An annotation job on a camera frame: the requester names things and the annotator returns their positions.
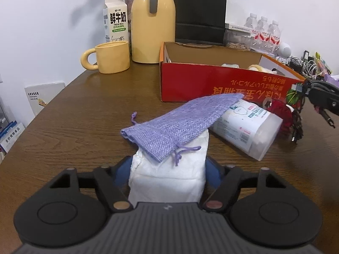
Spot red fabric rose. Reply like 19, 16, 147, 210
265, 98, 292, 136

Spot purple drawstring bag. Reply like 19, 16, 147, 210
121, 93, 240, 167

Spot yellow and white plush toy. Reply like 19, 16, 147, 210
222, 63, 277, 73

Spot white robot speaker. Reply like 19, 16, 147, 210
275, 42, 292, 59

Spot yellow mug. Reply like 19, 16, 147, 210
81, 41, 131, 74

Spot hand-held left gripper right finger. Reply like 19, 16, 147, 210
200, 156, 285, 212

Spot red cardboard box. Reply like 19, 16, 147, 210
159, 41, 306, 103

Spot black paper bag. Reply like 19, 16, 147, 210
167, 0, 228, 47

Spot white flat box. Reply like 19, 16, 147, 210
225, 22, 253, 30

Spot colourful snack packet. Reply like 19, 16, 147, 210
315, 52, 332, 75

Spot white booklet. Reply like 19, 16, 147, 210
24, 83, 65, 117

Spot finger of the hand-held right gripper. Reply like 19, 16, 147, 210
303, 84, 339, 116

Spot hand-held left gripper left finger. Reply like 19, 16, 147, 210
49, 156, 133, 211

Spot tangle of charger cables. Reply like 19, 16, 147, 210
287, 55, 321, 75

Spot white packet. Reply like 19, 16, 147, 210
128, 131, 210, 204

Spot clear food storage container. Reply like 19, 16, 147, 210
224, 28, 253, 51

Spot purple tissue pack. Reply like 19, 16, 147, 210
324, 73, 339, 86

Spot yellow thermos jug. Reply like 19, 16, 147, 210
131, 0, 176, 64

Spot white milk carton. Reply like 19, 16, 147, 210
103, 0, 131, 44

